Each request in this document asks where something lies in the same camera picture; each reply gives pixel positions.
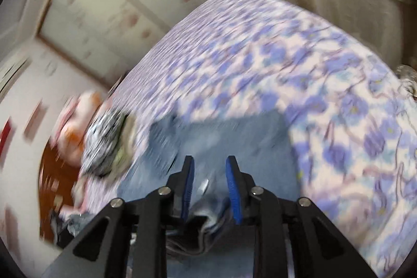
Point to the white air conditioner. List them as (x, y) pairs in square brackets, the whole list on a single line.
[(13, 74)]

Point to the red wall shelf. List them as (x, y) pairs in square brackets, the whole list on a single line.
[(5, 138)]

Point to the wooden headboard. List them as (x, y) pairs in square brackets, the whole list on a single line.
[(55, 180)]

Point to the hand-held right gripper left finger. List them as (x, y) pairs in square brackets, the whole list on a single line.
[(188, 186)]

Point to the black white letter print garment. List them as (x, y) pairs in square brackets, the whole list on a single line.
[(101, 138)]

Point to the light green folded garment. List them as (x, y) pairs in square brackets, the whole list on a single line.
[(125, 141)]

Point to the pink bear print quilt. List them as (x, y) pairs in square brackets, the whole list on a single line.
[(78, 128)]

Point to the light wooden wall shelf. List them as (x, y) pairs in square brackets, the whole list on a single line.
[(34, 120)]

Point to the blue jeans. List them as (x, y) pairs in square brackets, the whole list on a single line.
[(228, 141)]

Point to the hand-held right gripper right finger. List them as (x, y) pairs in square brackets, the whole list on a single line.
[(233, 186)]

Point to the purple cat print blanket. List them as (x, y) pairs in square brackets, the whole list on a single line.
[(260, 53)]

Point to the floral sliding door wardrobe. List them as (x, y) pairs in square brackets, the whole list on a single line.
[(114, 4)]

